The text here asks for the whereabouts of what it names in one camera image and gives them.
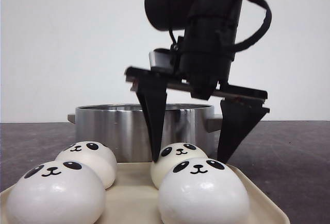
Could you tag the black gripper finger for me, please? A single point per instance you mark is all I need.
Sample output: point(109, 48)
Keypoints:
point(152, 96)
point(239, 118)

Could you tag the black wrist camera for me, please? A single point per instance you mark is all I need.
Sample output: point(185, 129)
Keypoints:
point(164, 60)

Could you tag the beige plastic tray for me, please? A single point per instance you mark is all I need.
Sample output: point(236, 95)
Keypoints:
point(134, 199)

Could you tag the stainless steel steamer pot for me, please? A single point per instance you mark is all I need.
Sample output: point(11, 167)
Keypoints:
point(123, 129)

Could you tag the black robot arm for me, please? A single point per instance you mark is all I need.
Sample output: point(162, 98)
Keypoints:
point(199, 63)

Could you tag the panda bun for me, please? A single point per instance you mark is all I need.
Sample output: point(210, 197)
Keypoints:
point(57, 192)
point(170, 156)
point(202, 190)
point(95, 155)

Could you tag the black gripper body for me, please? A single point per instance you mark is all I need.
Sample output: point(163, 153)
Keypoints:
point(200, 86)

